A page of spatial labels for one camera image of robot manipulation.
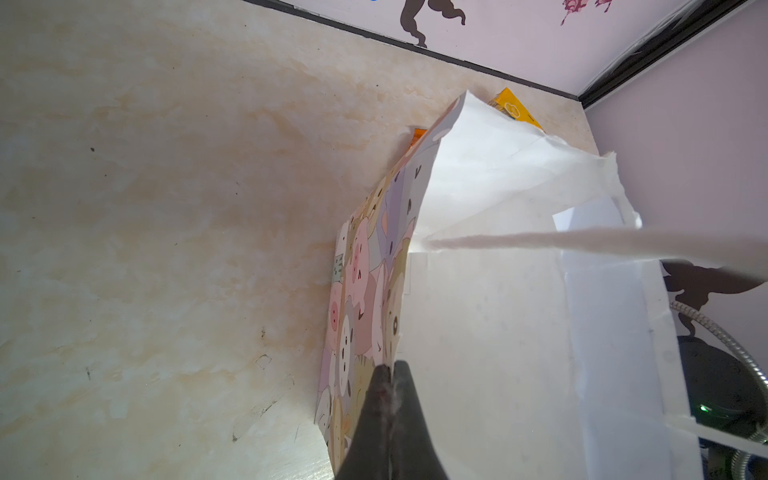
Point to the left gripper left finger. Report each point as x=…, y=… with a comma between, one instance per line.
x=369, y=454

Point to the white paper gift bag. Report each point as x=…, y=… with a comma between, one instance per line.
x=507, y=271

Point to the orange white snack packet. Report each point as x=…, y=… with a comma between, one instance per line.
x=418, y=133

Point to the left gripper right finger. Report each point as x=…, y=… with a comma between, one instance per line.
x=412, y=454

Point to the yellow corn snack bag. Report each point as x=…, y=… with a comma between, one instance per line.
x=508, y=103

